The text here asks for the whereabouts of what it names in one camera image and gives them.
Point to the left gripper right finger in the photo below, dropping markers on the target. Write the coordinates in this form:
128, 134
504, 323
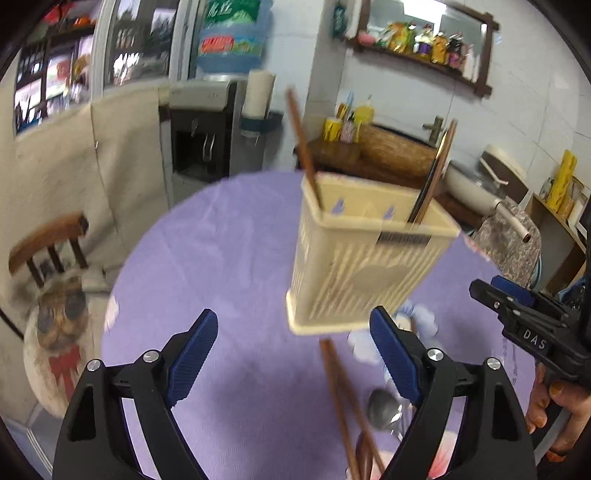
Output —
492, 440

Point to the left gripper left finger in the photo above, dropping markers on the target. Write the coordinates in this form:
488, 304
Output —
94, 440

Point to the brown wooden chopstick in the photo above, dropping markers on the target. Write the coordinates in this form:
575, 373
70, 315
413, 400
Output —
302, 144
338, 400
360, 417
448, 147

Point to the black gold-banded chopstick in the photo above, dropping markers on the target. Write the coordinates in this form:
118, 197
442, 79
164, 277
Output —
415, 212

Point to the beige plastic utensil holder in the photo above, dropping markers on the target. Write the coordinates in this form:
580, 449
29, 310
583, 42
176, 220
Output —
356, 250

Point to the right hand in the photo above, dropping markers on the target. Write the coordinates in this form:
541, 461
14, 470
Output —
560, 411

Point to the floral cloth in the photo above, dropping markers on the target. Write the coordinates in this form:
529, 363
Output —
515, 258

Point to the cartoon print stool cushion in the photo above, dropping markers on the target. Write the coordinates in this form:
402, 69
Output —
63, 333

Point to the metal spoon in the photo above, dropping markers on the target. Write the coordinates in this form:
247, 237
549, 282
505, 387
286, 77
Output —
386, 412

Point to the cream frying pan with lid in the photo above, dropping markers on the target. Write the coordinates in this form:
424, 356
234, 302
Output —
480, 195

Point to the purple floral tablecloth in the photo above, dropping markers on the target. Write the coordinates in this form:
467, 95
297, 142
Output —
260, 408

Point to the wooden chair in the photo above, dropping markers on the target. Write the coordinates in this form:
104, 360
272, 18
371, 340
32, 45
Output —
69, 228

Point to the bronze faucet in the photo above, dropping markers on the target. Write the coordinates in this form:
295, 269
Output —
435, 130

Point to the woven pattern basin sink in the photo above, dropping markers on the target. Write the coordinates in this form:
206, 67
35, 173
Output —
395, 152

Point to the yellow soap dispenser bottle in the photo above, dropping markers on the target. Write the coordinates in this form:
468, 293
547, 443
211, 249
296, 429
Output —
365, 113

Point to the yellow mug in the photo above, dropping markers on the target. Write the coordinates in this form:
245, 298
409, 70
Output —
332, 129

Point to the grey water dispenser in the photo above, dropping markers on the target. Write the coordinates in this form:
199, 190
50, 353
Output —
201, 139

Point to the green hanging packet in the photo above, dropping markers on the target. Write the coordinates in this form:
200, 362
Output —
339, 20

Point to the blue water jug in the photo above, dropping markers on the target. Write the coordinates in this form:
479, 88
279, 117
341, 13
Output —
232, 36

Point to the wooden wall shelf mirror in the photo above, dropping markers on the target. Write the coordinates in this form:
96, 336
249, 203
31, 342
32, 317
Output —
445, 36

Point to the teal wall holder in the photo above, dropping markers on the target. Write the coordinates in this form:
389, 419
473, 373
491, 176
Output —
255, 127

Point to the window with metal frame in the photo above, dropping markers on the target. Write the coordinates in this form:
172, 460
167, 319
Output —
81, 51

